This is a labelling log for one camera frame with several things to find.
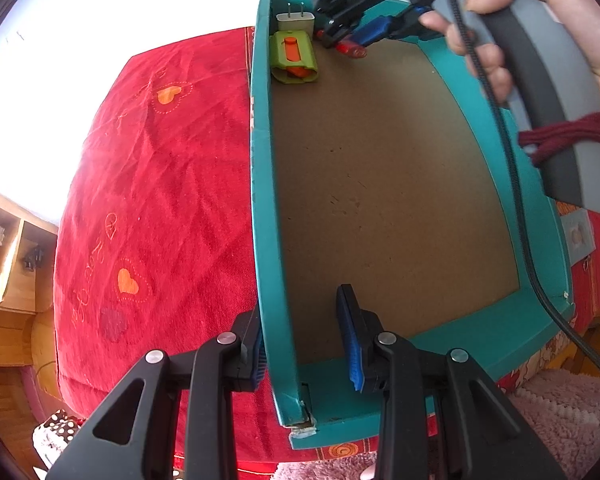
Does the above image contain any white power adapter plug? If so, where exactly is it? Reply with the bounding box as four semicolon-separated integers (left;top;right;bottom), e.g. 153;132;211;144
276;2;315;37

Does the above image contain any red lighter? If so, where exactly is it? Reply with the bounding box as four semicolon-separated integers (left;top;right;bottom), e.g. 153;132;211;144
314;29;367;60

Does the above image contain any green orange utility knife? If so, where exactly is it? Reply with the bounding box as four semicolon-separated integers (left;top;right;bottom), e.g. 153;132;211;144
268;30;318;84

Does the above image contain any teal cardboard box lid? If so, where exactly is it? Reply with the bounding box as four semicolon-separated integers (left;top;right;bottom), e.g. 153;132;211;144
250;0;558;454

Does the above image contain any pink fluffy rug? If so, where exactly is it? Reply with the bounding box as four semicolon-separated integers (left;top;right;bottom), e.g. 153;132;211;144
274;368;600;480

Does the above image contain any red bedspread with hearts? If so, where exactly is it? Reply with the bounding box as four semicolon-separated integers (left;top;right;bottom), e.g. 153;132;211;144
51;26;600;476

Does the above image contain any polka dot fabric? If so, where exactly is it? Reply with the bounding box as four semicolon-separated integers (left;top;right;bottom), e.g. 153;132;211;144
32;410;84;469

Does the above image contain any dark red yarn tie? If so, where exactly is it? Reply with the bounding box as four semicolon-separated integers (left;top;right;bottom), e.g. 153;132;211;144
518;112;600;167

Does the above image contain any wooden bedside cabinet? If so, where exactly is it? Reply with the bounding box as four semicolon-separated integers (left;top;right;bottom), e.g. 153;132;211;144
0;181;62;480

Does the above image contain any black cable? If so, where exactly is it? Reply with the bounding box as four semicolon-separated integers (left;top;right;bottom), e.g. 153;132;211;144
431;0;600;401

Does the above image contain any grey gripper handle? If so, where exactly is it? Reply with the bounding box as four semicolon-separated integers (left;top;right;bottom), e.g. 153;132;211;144
464;0;600;214

